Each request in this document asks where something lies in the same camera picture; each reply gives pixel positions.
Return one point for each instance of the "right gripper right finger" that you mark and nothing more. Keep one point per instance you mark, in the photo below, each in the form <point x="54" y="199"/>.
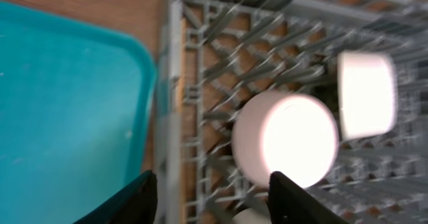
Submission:
<point x="288" y="203"/>

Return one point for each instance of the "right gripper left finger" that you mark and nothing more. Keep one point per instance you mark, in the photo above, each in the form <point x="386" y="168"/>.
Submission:
<point x="136" y="203"/>

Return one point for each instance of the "pink bowl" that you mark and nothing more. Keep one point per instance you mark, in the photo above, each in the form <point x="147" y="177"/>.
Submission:
<point x="295" y="134"/>

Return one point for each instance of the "white bowl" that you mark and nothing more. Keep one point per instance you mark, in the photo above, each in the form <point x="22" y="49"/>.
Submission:
<point x="367" y="94"/>

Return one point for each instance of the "white cup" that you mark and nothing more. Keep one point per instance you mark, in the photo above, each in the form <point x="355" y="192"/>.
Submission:
<point x="249" y="216"/>

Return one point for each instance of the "grey dishwasher rack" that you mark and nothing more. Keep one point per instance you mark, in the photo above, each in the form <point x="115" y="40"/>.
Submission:
<point x="218" y="54"/>

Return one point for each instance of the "teal serving tray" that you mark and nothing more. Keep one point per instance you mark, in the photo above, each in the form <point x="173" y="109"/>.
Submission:
<point x="75" y="105"/>

